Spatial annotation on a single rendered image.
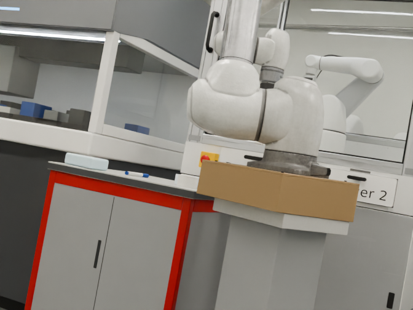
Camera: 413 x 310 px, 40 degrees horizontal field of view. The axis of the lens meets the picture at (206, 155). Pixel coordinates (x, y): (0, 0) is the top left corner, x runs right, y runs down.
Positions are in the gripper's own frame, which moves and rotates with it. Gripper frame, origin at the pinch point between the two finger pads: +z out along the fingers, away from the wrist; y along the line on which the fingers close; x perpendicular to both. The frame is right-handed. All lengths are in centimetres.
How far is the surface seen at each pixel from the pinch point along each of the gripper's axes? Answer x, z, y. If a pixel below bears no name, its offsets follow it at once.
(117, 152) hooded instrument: 76, 16, 20
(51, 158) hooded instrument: 102, 24, 5
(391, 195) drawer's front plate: -49, 14, 21
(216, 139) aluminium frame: 28.4, 2.9, 23.3
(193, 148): 38.8, 8.4, 23.0
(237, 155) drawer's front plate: 3.7, 9.5, -10.8
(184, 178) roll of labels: 14.7, 21.1, -28.9
